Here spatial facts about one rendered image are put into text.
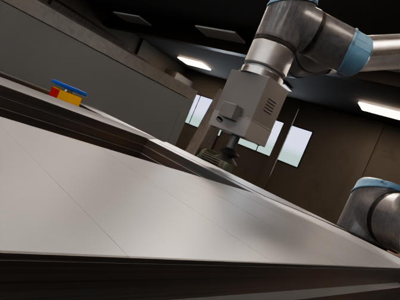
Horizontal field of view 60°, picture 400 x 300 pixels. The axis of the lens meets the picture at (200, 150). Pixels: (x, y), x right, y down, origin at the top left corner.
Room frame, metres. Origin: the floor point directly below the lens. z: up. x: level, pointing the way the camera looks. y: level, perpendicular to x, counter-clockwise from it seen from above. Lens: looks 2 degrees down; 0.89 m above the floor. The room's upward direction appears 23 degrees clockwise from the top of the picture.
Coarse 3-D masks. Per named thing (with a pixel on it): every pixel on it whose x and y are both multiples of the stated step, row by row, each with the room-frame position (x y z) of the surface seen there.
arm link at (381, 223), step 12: (384, 204) 0.69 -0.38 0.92; (396, 204) 0.67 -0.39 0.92; (372, 216) 0.71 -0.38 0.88; (384, 216) 0.68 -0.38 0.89; (396, 216) 0.65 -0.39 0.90; (372, 228) 0.71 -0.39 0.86; (384, 228) 0.67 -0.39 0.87; (396, 228) 0.64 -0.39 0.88; (384, 240) 0.68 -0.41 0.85; (396, 240) 0.64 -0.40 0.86
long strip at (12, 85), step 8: (0, 80) 0.53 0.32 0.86; (8, 80) 0.60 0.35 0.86; (8, 88) 0.46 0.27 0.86; (16, 88) 0.51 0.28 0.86; (24, 88) 0.58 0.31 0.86; (32, 96) 0.49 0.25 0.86; (40, 96) 0.55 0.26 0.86; (48, 96) 0.62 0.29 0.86; (56, 104) 0.52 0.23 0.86; (64, 104) 0.60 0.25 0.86; (72, 104) 0.70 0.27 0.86; (80, 112) 0.56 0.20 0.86; (88, 112) 0.65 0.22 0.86; (104, 120) 0.62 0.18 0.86; (112, 120) 0.73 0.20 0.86; (120, 128) 0.60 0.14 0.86; (128, 128) 0.69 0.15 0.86; (144, 136) 0.64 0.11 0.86
